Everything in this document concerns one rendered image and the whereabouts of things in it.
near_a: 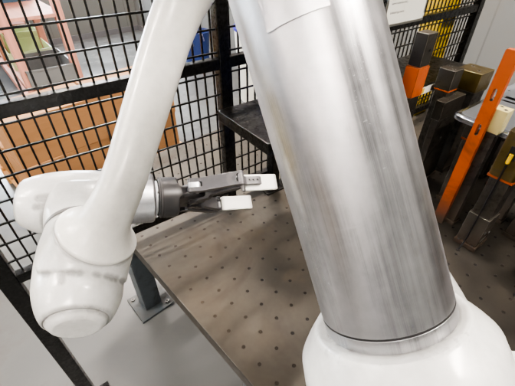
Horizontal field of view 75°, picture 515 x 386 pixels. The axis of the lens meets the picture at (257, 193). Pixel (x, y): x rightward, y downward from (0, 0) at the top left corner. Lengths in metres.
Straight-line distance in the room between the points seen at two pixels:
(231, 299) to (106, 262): 0.45
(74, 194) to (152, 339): 1.16
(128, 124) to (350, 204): 0.30
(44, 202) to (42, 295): 0.17
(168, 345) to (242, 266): 0.79
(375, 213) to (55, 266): 0.37
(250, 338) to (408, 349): 0.57
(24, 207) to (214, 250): 0.51
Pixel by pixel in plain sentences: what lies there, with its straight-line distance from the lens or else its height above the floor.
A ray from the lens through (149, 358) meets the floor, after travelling 1.62.
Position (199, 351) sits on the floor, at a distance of 1.59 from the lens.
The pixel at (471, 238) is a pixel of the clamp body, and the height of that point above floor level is 0.74.
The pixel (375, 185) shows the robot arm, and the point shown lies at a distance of 0.22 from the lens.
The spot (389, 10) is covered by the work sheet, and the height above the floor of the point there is 1.20.
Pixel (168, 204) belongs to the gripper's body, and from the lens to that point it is 0.61.
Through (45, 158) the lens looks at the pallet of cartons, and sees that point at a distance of 2.20.
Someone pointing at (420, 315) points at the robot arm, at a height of 1.21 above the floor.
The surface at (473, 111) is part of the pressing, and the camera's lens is 1.15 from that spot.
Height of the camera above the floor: 1.41
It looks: 38 degrees down
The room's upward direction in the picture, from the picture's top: straight up
